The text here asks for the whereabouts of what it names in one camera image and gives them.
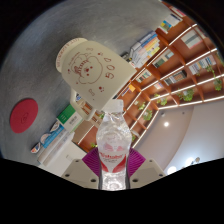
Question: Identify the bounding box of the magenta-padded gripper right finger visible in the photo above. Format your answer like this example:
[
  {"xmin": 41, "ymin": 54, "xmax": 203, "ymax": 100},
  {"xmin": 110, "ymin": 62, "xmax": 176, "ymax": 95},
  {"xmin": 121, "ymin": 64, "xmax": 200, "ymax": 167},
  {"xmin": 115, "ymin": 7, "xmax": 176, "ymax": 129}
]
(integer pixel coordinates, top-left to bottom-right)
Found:
[{"xmin": 126, "ymin": 147, "xmax": 167, "ymax": 190}]

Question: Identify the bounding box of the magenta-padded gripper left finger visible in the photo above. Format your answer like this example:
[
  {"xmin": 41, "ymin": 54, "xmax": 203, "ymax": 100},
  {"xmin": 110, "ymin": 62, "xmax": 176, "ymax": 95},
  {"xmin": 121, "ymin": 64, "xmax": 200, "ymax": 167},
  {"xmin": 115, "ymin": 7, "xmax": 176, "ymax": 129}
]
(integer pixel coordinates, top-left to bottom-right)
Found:
[{"xmin": 60, "ymin": 148, "xmax": 103, "ymax": 190}]

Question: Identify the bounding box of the clear plastic water bottle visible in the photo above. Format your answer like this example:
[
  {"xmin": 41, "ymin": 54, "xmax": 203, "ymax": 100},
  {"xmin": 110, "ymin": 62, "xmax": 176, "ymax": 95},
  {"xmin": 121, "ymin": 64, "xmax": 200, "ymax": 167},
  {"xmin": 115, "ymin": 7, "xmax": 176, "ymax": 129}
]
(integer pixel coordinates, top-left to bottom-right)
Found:
[{"xmin": 95, "ymin": 99, "xmax": 133, "ymax": 191}]

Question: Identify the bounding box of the white counter with dark top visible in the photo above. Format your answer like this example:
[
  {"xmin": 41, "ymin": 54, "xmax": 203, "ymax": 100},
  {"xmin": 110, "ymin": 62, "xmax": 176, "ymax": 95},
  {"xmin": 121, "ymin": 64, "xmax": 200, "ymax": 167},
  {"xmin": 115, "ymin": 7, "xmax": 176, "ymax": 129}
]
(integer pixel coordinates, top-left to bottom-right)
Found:
[{"xmin": 43, "ymin": 141, "xmax": 88, "ymax": 178}]

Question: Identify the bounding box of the branched ceiling chandelier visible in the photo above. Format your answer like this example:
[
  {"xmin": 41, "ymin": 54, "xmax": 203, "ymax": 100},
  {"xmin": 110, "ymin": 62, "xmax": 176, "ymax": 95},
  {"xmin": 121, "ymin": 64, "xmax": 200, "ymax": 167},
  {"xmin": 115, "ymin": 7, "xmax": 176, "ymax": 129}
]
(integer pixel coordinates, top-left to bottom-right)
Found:
[{"xmin": 165, "ymin": 155, "xmax": 203, "ymax": 176}]

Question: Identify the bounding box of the stack of white books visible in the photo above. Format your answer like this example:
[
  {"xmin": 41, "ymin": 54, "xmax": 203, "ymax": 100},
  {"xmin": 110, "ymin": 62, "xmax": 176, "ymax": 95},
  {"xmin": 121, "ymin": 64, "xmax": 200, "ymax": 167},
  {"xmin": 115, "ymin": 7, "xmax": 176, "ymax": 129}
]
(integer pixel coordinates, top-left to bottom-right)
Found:
[{"xmin": 30, "ymin": 119, "xmax": 76, "ymax": 167}]

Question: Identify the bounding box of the beige chair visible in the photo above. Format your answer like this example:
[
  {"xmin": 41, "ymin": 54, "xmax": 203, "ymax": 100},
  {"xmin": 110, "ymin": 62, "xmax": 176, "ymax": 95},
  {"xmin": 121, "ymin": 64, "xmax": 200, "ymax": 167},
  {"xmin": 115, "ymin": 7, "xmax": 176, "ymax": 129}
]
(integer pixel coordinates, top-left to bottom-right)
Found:
[{"xmin": 72, "ymin": 119, "xmax": 99, "ymax": 145}]

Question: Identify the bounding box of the green and white box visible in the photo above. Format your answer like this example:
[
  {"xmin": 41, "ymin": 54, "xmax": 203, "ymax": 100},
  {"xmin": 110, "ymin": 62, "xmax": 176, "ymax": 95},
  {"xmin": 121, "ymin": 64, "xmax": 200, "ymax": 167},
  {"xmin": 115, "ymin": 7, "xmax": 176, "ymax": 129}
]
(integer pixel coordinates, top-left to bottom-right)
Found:
[{"xmin": 55, "ymin": 104, "xmax": 84, "ymax": 133}]

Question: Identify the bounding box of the flat round red coaster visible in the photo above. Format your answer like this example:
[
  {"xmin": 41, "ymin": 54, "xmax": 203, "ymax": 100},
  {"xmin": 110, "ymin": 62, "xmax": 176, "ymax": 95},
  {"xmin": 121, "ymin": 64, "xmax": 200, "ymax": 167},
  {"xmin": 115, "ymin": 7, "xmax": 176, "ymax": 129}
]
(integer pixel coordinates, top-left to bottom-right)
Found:
[{"xmin": 9, "ymin": 97, "xmax": 39, "ymax": 134}]

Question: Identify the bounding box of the cream mug with bear print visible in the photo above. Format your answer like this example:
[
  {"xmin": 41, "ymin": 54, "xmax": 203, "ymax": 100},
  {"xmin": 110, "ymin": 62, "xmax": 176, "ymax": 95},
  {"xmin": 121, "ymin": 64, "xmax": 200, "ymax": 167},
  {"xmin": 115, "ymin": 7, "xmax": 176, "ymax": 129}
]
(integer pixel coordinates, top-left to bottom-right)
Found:
[{"xmin": 54, "ymin": 37, "xmax": 138, "ymax": 121}]

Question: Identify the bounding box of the wooden wall shelf unit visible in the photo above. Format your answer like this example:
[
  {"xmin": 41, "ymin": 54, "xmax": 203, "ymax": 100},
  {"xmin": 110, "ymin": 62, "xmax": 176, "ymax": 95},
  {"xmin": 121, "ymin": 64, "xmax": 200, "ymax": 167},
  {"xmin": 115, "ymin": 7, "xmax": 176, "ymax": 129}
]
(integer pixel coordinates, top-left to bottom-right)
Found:
[{"xmin": 76, "ymin": 0, "xmax": 224, "ymax": 154}]

